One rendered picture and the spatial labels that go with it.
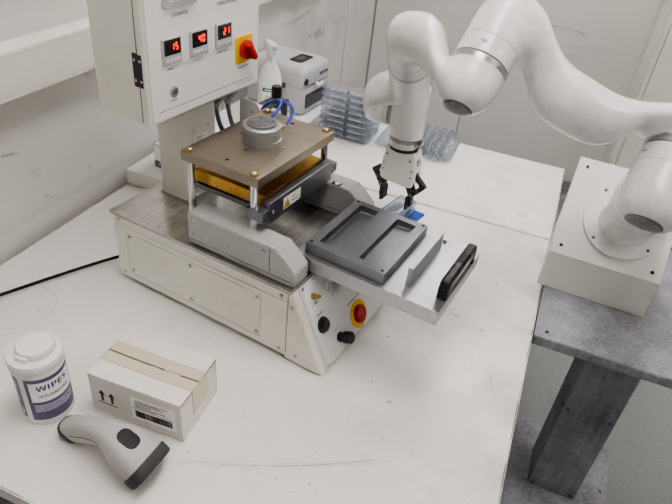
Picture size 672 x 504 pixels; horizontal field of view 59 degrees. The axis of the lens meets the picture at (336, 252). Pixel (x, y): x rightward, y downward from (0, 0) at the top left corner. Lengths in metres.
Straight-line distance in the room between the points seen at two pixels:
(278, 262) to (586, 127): 0.58
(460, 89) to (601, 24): 2.45
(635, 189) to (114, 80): 0.94
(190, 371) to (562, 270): 0.92
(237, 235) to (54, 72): 0.60
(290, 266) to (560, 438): 1.11
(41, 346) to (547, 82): 0.94
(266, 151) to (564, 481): 1.39
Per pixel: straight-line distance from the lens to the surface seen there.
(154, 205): 1.34
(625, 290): 1.56
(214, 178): 1.18
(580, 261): 1.53
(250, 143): 1.18
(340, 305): 1.22
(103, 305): 1.37
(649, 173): 1.15
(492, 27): 1.07
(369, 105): 1.42
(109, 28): 1.16
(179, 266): 1.27
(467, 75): 1.03
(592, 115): 1.10
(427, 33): 1.10
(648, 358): 1.49
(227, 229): 1.13
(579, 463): 1.99
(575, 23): 3.45
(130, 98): 1.17
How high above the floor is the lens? 1.62
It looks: 35 degrees down
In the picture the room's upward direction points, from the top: 7 degrees clockwise
